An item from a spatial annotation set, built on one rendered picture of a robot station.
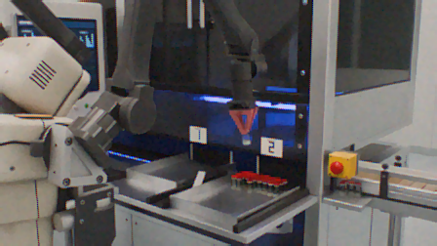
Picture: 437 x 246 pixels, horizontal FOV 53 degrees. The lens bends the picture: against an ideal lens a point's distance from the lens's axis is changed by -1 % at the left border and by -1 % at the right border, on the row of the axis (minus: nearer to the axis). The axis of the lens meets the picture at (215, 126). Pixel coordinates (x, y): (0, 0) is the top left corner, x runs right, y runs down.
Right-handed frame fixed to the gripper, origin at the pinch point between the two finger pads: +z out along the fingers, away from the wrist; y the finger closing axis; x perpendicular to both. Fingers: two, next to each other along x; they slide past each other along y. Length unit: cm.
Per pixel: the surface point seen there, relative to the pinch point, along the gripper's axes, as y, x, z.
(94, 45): 41, 81, -30
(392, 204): 26, -39, 29
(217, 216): -10.5, 6.4, 22.2
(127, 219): 49, 80, 53
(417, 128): 485, -63, 96
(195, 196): 5.7, 20.6, 23.0
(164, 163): 34, 48, 20
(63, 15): 27, 83, -42
